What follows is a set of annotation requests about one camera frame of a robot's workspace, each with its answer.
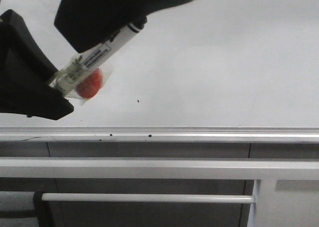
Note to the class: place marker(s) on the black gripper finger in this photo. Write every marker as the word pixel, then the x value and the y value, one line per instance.
pixel 24 73
pixel 86 23

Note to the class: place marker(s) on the white whiteboard marker pen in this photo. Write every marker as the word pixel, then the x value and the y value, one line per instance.
pixel 84 64

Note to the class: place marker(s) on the white whiteboard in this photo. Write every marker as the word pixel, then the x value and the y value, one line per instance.
pixel 210 70

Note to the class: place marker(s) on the white horizontal rod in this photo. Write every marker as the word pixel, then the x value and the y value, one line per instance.
pixel 76 197

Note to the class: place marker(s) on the white whiteboard stand frame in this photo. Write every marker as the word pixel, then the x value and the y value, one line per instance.
pixel 285 190

